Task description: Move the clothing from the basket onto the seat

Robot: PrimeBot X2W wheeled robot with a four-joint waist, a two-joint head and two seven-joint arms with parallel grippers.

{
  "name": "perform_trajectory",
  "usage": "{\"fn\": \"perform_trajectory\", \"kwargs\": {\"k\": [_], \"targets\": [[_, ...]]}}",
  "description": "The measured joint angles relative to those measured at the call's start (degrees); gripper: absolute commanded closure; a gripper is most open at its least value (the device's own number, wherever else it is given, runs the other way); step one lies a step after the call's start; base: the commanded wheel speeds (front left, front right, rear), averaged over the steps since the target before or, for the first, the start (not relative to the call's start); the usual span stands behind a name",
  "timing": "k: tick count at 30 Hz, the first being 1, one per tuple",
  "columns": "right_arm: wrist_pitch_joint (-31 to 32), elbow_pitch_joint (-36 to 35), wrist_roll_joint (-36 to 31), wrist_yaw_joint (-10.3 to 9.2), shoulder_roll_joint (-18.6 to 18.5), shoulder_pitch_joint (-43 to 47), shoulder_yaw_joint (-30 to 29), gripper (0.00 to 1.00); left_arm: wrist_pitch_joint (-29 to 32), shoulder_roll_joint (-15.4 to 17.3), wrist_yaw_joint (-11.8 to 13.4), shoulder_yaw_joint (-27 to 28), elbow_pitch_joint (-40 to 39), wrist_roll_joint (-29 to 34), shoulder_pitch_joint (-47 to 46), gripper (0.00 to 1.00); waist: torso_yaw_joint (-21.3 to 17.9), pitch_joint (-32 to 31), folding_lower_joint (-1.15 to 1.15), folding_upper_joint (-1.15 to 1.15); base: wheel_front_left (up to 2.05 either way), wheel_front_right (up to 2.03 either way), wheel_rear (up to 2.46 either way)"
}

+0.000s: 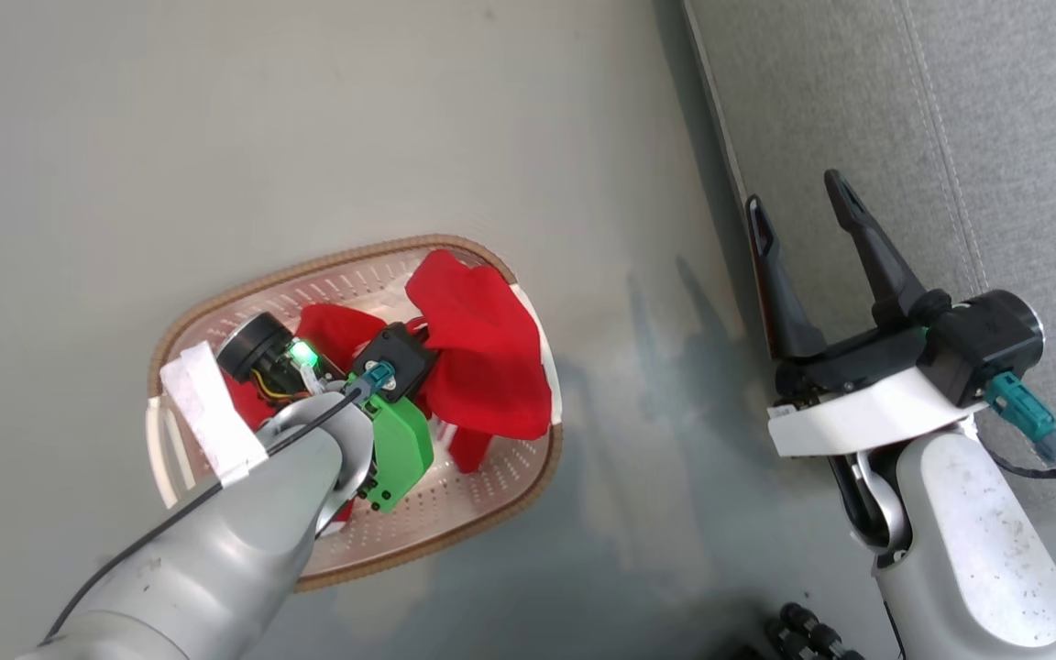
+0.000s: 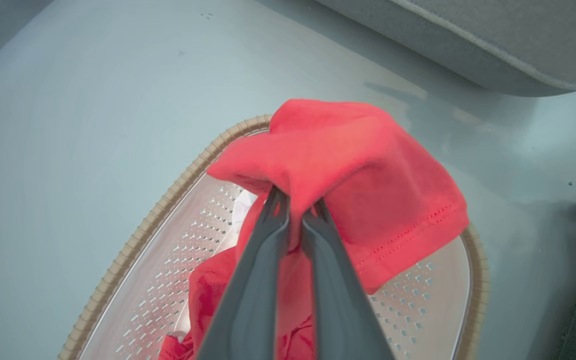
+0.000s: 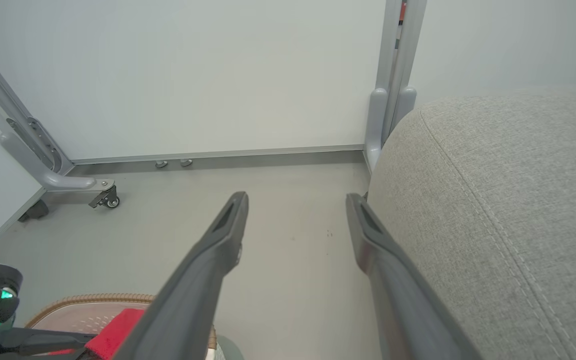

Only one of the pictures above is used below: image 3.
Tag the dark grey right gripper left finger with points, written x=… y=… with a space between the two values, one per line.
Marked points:
x=203 y=280

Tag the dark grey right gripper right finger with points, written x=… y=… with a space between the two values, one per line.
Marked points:
x=398 y=300

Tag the red and white clothing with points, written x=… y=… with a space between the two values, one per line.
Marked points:
x=118 y=332

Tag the pale grey rounded robot base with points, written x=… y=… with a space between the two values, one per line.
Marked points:
x=228 y=350

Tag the wicker rimmed laundry basket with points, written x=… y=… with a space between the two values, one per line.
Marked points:
x=88 y=312

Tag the grey fabric ottoman seat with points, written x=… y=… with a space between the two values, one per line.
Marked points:
x=508 y=220

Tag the small grey levelling foot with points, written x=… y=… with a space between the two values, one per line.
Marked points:
x=161 y=163
x=186 y=162

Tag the grey partition leg with caster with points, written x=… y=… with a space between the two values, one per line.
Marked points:
x=33 y=145

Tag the grey partition post, rounded feet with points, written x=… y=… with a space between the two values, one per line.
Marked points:
x=390 y=85

